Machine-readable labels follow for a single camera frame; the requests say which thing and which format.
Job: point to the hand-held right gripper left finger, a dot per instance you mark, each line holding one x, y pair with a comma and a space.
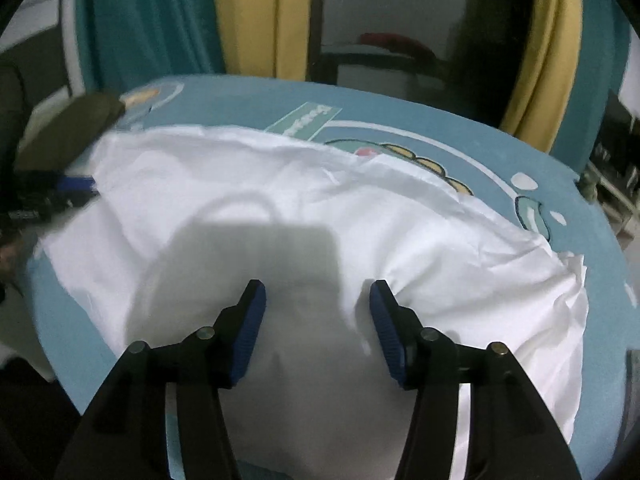
247, 330

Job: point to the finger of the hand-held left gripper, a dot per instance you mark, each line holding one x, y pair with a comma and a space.
75, 183

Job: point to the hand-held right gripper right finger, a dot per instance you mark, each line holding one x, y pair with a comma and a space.
387, 330

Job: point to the white hooded jacket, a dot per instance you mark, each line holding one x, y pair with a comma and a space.
300, 200

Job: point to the olive green cloth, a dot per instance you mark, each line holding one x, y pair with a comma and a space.
75, 130

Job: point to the teal curtain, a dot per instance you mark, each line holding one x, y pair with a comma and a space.
600, 50
150, 20

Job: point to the yellow curtain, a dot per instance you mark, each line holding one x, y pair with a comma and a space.
542, 60
260, 20

